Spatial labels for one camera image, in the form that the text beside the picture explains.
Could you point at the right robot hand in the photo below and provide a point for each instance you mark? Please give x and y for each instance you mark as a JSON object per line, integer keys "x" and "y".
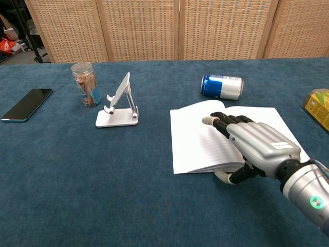
{"x": 262, "y": 144}

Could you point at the notebook with yellow cover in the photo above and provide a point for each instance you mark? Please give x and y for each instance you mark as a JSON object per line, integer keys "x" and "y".
{"x": 195, "y": 144}

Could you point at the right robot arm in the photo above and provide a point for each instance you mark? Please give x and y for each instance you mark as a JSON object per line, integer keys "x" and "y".
{"x": 306, "y": 190}

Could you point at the yellow green box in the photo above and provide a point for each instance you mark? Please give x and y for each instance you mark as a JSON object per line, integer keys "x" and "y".
{"x": 318, "y": 108}

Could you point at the blue and white drink can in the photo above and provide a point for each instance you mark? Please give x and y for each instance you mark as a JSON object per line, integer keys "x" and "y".
{"x": 221, "y": 87}

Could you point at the white folding phone stand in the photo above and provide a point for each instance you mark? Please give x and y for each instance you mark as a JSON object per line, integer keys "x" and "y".
{"x": 117, "y": 119}

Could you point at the blue felt table cover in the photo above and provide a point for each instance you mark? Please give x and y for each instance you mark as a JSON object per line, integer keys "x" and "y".
{"x": 102, "y": 180}

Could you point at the woven wooden folding screen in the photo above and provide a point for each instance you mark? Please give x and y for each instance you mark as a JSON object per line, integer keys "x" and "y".
{"x": 144, "y": 28}

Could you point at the clear jar of wooden sticks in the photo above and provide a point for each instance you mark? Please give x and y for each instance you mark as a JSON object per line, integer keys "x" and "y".
{"x": 87, "y": 87}

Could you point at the black smartphone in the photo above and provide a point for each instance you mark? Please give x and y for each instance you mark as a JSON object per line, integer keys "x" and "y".
{"x": 27, "y": 104}

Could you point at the black tripod stand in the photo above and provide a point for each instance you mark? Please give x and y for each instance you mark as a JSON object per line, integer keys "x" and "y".
{"x": 30, "y": 38}

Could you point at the orange bag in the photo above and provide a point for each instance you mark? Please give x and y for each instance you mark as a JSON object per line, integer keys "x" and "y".
{"x": 6, "y": 45}

